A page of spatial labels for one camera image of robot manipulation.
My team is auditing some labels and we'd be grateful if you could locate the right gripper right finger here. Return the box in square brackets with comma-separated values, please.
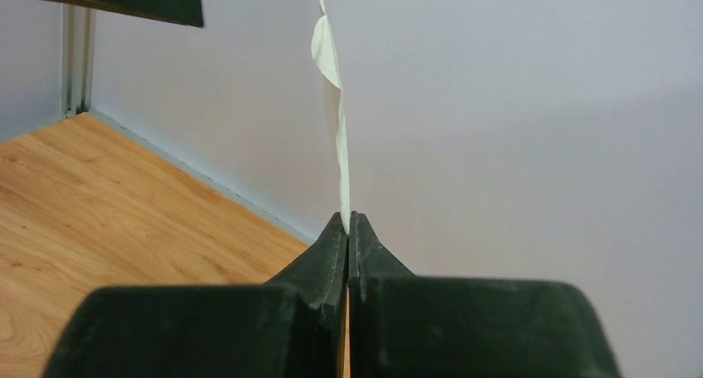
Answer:
[348, 212, 621, 377]

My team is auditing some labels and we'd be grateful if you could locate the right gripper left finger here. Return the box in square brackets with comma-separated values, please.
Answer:
[43, 215, 348, 377]

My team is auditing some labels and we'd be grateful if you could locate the single white paper filter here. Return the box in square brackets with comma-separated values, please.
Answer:
[310, 0, 352, 235]

